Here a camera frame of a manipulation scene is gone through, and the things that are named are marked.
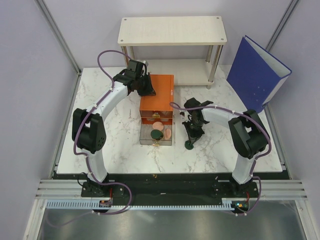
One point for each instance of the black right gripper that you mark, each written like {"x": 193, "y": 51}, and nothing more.
{"x": 193, "y": 136}

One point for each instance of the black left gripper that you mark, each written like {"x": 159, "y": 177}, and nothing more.
{"x": 149, "y": 91}

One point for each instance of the dark green lid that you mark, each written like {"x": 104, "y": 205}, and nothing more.
{"x": 188, "y": 145}
{"x": 155, "y": 133}

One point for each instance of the pink powder puff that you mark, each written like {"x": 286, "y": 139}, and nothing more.
{"x": 167, "y": 134}
{"x": 158, "y": 126}

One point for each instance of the orange drawer box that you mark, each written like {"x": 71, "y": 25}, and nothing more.
{"x": 163, "y": 84}

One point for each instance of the gold round jar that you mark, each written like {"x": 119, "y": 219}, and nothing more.
{"x": 158, "y": 138}

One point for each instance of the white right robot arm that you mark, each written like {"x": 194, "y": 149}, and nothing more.
{"x": 249, "y": 135}

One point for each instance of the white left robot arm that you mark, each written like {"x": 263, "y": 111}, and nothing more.
{"x": 88, "y": 125}

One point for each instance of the white two-tier shelf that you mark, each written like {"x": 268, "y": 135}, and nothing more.
{"x": 169, "y": 31}

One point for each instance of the blue ring binder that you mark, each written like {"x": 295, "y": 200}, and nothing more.
{"x": 256, "y": 75}

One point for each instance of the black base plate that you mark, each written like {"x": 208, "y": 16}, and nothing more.
{"x": 169, "y": 188}

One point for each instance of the light blue cable duct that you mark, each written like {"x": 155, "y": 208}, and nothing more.
{"x": 95, "y": 204}

